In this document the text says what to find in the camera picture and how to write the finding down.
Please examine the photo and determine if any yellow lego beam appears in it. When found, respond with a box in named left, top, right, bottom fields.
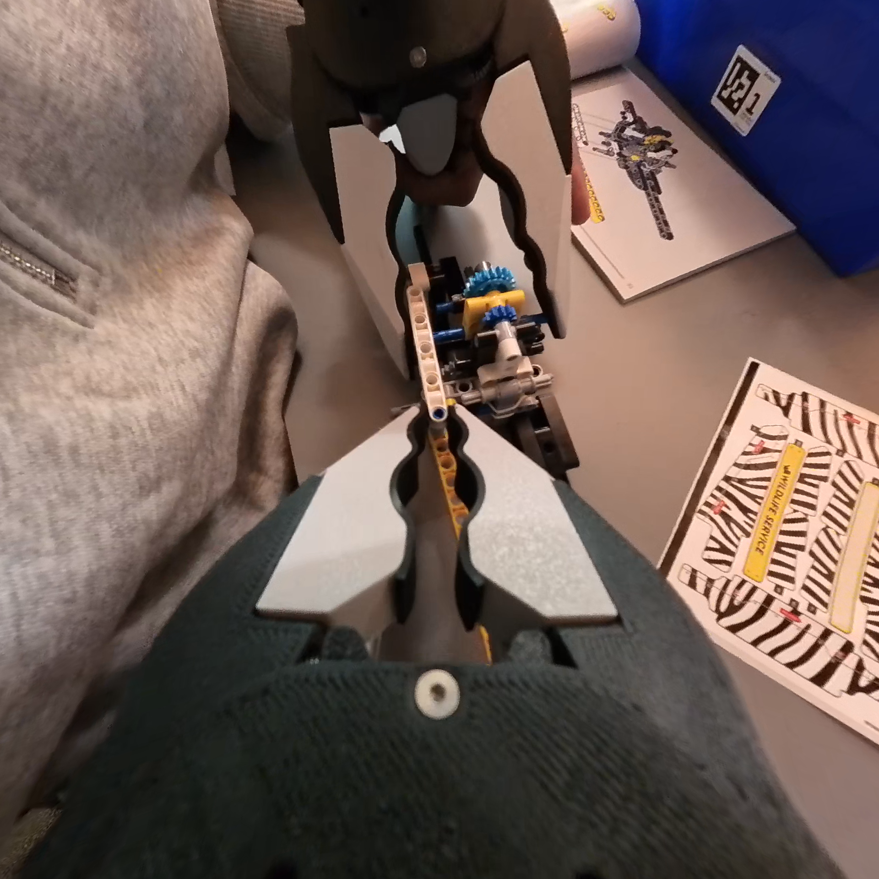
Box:
left=429, top=402, right=495, bottom=667

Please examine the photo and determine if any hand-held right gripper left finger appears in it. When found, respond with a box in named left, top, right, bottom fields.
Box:
left=255, top=405, right=421, bottom=662

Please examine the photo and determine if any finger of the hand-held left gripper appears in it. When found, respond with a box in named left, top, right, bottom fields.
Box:
left=479, top=59, right=574, bottom=341
left=328, top=125, right=416, bottom=380

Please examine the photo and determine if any blue plastic bin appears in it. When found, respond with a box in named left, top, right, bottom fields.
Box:
left=632, top=0, right=879, bottom=277

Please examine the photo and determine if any lego instruction booklet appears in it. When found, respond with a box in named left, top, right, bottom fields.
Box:
left=553, top=0, right=799, bottom=304

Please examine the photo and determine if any person's left hand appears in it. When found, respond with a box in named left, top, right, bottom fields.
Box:
left=395, top=103, right=593, bottom=225

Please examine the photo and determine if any zebra striped sticker sheet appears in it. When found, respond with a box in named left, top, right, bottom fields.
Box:
left=658, top=357, right=879, bottom=741

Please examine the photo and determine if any lego gear assembly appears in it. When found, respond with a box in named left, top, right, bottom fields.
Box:
left=391, top=255, right=581, bottom=482

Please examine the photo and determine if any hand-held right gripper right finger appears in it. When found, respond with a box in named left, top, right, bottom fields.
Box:
left=453, top=405, right=619, bottom=657

